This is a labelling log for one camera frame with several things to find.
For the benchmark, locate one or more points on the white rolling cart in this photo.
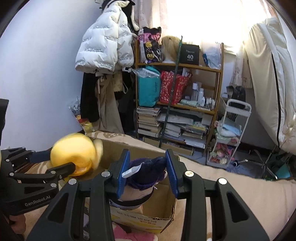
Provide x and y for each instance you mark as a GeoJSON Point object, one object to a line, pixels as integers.
{"type": "Point", "coordinates": [228, 132]}

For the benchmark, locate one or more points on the colourful cartoon tote bag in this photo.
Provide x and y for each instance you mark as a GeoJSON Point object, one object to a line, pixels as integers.
{"type": "Point", "coordinates": [150, 51]}

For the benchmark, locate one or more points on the black box number 40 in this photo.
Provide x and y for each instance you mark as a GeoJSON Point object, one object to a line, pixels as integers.
{"type": "Point", "coordinates": [189, 54]}

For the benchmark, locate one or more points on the teal shopping bag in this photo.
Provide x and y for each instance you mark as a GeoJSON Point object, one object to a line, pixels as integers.
{"type": "Point", "coordinates": [148, 86]}

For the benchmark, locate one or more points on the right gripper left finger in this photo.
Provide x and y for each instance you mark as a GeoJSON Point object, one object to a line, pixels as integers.
{"type": "Point", "coordinates": [63, 218]}

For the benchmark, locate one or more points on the white office chair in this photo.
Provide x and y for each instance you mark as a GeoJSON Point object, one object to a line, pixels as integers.
{"type": "Point", "coordinates": [273, 81]}

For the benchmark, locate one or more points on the stack of books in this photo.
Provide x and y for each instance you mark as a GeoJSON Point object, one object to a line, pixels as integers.
{"type": "Point", "coordinates": [147, 121]}

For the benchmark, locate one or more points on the printed cardboard box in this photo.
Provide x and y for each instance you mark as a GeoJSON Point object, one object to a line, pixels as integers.
{"type": "Point", "coordinates": [156, 213]}

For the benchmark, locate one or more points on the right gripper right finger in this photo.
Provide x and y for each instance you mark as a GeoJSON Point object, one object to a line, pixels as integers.
{"type": "Point", "coordinates": [232, 219]}

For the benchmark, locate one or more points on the blonde wig on stand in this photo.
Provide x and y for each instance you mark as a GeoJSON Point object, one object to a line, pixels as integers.
{"type": "Point", "coordinates": [170, 48]}

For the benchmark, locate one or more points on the green pole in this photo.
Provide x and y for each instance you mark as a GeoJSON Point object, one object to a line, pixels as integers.
{"type": "Point", "coordinates": [172, 93]}

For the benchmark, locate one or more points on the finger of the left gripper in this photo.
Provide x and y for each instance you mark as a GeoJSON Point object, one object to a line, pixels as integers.
{"type": "Point", "coordinates": [20, 160]}
{"type": "Point", "coordinates": [52, 175]}

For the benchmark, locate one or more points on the white puffer jacket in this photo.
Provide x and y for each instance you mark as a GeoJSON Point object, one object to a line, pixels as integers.
{"type": "Point", "coordinates": [106, 46]}

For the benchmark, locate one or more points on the pink bear plush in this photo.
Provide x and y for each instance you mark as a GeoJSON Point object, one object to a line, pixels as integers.
{"type": "Point", "coordinates": [121, 235]}

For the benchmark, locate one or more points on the person's left hand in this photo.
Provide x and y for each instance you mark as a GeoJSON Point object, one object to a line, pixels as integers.
{"type": "Point", "coordinates": [18, 223]}

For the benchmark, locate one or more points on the beige patterned blanket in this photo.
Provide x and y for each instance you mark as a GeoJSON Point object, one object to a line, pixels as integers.
{"type": "Point", "coordinates": [272, 202]}

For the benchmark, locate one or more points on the purple haired doll plush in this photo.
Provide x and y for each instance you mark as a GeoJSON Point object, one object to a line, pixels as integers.
{"type": "Point", "coordinates": [141, 177]}

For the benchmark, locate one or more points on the yellow duck plush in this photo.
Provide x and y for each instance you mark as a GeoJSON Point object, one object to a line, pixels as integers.
{"type": "Point", "coordinates": [79, 149]}

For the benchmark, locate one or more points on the beige hanging coat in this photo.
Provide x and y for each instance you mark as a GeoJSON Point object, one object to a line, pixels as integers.
{"type": "Point", "coordinates": [109, 120]}

